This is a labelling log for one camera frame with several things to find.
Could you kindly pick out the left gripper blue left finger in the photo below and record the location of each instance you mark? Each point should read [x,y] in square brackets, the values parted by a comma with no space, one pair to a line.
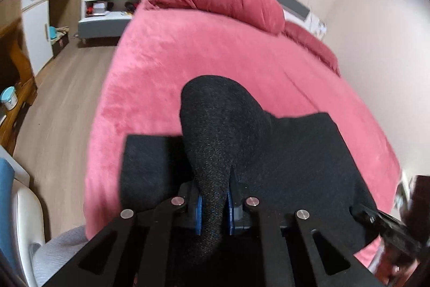
[133,249]

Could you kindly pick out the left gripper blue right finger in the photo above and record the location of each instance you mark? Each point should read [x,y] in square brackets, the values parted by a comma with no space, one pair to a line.
[296,249]

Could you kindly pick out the black knitted garment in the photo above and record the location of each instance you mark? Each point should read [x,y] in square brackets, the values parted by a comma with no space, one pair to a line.
[288,163]

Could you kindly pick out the person's right hand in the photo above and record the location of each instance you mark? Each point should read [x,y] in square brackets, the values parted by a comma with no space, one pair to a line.
[386,268]

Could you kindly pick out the grey knitted sleeve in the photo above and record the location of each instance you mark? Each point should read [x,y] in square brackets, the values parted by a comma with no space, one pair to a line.
[53,255]

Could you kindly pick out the white and blue chair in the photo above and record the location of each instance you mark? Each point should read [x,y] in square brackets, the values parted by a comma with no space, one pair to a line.
[22,223]

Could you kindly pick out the dark pink pillow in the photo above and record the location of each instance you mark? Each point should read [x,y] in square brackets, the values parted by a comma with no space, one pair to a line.
[315,46]

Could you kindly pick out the pink velvet bed cover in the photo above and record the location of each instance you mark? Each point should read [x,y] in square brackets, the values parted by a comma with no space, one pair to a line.
[161,50]

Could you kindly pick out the light blue white jar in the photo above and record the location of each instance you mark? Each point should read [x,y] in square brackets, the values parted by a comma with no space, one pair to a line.
[9,98]

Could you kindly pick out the wooden shelf unit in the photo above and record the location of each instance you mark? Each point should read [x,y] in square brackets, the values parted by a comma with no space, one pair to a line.
[18,86]

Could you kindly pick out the small dark storage box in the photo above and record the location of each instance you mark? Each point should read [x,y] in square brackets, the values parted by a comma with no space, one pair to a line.
[59,38]

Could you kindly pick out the white bedside table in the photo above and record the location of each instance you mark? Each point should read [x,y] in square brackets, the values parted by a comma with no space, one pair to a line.
[105,18]

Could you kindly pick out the white and wood desk cabinet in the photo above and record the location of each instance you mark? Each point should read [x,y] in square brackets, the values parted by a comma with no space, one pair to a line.
[38,16]

